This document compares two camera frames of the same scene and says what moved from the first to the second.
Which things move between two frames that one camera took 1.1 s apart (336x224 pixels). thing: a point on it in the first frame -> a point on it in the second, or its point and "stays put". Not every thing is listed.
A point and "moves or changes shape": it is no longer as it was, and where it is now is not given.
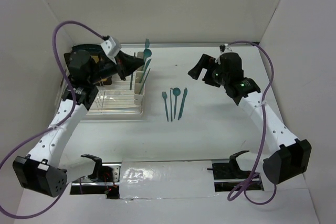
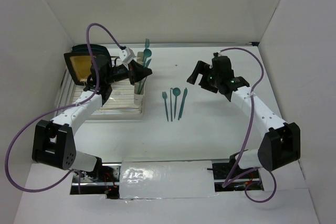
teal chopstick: [132, 76] moves or changes shape
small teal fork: [164, 95] stays put
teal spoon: [147, 53] stays put
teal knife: [182, 103] stays put
